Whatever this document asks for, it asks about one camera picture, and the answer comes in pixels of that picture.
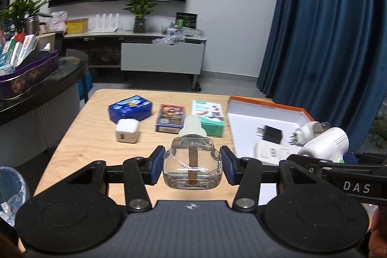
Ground purple patterned tin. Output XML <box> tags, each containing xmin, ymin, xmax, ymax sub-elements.
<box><xmin>0</xmin><ymin>49</ymin><xmax>59</xmax><ymax>100</ymax></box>

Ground small leafy floor plant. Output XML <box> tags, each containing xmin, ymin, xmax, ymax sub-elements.
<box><xmin>370</xmin><ymin>111</ymin><xmax>387</xmax><ymax>153</ymax></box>

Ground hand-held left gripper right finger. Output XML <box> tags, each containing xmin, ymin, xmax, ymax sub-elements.
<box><xmin>220</xmin><ymin>146</ymin><xmax>342</xmax><ymax>213</ymax></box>

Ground white labelled adapter box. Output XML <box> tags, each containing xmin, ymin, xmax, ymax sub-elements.
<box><xmin>253</xmin><ymin>141</ymin><xmax>300</xmax><ymax>166</ymax></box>

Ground black green display box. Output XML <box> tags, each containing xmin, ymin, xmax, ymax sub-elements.
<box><xmin>176</xmin><ymin>12</ymin><xmax>198</xmax><ymax>29</ymax></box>

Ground black top counter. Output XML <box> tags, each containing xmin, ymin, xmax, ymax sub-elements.
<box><xmin>0</xmin><ymin>48</ymin><xmax>89</xmax><ymax>162</ymax></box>

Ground white red plastic bag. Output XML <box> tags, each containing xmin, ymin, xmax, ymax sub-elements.
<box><xmin>50</xmin><ymin>11</ymin><xmax>67</xmax><ymax>32</ymax></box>

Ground white charger cube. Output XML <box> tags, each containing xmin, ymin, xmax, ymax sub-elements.
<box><xmin>115</xmin><ymin>118</ymin><xmax>140</xmax><ymax>144</ymax></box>

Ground blue curtain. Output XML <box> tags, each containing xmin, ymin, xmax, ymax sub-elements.
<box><xmin>256</xmin><ymin>0</ymin><xmax>387</xmax><ymax>153</ymax></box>

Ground clear plastic bin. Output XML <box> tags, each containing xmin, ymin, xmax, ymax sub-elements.
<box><xmin>0</xmin><ymin>167</ymin><xmax>31</xmax><ymax>227</ymax></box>

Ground potted plant in dark vase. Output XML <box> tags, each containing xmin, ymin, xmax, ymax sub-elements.
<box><xmin>122</xmin><ymin>0</ymin><xmax>165</xmax><ymax>34</ymax></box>

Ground white television cabinet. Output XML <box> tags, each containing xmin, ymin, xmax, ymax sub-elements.
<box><xmin>62</xmin><ymin>30</ymin><xmax>208</xmax><ymax>92</ymax></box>

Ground white repellent plug with bottle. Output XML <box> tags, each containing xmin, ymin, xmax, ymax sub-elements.
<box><xmin>290</xmin><ymin>120</ymin><xmax>333</xmax><ymax>146</ymax></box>

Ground colourful card box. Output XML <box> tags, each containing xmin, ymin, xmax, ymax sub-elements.
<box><xmin>154</xmin><ymin>104</ymin><xmax>186</xmax><ymax>133</ymax></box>

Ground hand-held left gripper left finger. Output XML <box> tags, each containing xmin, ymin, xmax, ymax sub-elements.
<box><xmin>51</xmin><ymin>146</ymin><xmax>166</xmax><ymax>213</ymax></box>

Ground leafy plant in steel cup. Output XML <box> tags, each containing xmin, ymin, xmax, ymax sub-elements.
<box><xmin>0</xmin><ymin>0</ymin><xmax>52</xmax><ymax>35</ymax></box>

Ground blue bottle pack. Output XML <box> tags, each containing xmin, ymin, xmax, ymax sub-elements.
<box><xmin>77</xmin><ymin>71</ymin><xmax>93</xmax><ymax>100</ymax></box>

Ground yellow cardboard box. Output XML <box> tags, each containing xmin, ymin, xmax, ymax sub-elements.
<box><xmin>66</xmin><ymin>18</ymin><xmax>89</xmax><ymax>34</ymax></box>

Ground orange white cardboard box lid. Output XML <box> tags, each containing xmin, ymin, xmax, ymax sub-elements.
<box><xmin>226</xmin><ymin>96</ymin><xmax>316</xmax><ymax>207</ymax></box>

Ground clear glass refill bottle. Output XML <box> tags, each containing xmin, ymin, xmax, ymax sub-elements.
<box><xmin>163</xmin><ymin>115</ymin><xmax>224</xmax><ymax>190</ymax></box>

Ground black charger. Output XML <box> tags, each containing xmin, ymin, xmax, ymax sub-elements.
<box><xmin>257</xmin><ymin>124</ymin><xmax>283</xmax><ymax>144</ymax></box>

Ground crumpled clear plastic wrap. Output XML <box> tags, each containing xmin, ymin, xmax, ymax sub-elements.
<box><xmin>152</xmin><ymin>34</ymin><xmax>185</xmax><ymax>45</ymax></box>

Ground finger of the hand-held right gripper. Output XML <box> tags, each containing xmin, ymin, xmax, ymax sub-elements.
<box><xmin>343</xmin><ymin>152</ymin><xmax>387</xmax><ymax>166</ymax></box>
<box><xmin>286</xmin><ymin>154</ymin><xmax>333</xmax><ymax>170</ymax></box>

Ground row of small cardboard boxes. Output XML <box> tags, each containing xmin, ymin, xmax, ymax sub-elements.
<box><xmin>0</xmin><ymin>33</ymin><xmax>38</xmax><ymax>74</ymax></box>

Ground clear plastic boxes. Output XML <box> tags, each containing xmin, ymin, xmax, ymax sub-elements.
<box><xmin>165</xmin><ymin>25</ymin><xmax>203</xmax><ymax>38</ymax></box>

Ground person's right hand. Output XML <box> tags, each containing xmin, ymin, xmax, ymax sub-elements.
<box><xmin>367</xmin><ymin>206</ymin><xmax>387</xmax><ymax>257</ymax></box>

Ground green white carton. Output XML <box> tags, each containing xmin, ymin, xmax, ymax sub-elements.
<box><xmin>191</xmin><ymin>100</ymin><xmax>226</xmax><ymax>138</ymax></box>

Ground white router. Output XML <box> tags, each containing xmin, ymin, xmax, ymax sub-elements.
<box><xmin>91</xmin><ymin>13</ymin><xmax>119</xmax><ymax>33</ymax></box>

